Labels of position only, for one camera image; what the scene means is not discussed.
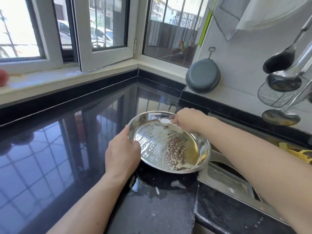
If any yellow hanging sink cup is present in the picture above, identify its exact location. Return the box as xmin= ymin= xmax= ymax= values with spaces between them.
xmin=278 ymin=142 xmax=312 ymax=165

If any person's left hand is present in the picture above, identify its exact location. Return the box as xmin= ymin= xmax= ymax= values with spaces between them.
xmin=104 ymin=125 xmax=142 ymax=182

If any white hanging cloth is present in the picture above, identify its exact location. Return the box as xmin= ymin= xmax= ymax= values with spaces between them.
xmin=212 ymin=0 xmax=312 ymax=41

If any round steel basin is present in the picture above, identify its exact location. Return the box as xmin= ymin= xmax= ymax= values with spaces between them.
xmin=128 ymin=110 xmax=212 ymax=174

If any person's left forearm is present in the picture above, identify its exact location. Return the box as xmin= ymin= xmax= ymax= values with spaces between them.
xmin=46 ymin=173 xmax=135 ymax=234

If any yellow-handled steel ladle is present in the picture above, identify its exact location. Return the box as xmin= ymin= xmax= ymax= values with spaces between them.
xmin=262 ymin=78 xmax=312 ymax=127

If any hanging steel ladles and skimmer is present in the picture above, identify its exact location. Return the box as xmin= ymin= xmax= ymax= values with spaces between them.
xmin=262 ymin=14 xmax=312 ymax=74

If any steel soup ladle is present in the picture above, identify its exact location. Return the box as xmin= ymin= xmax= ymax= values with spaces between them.
xmin=266 ymin=41 xmax=312 ymax=93

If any person's right hand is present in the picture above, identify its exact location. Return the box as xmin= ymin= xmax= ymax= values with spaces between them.
xmin=171 ymin=108 xmax=213 ymax=135

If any stainless steel sink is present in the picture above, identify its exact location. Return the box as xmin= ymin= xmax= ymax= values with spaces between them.
xmin=196 ymin=113 xmax=312 ymax=226

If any small red object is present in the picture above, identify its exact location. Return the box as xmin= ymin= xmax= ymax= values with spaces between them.
xmin=0 ymin=70 xmax=9 ymax=87

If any round steel pan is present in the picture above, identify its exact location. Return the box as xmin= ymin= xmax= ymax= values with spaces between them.
xmin=210 ymin=161 xmax=261 ymax=202

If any grey hanging basin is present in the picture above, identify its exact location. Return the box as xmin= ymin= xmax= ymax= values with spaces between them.
xmin=185 ymin=58 xmax=221 ymax=95

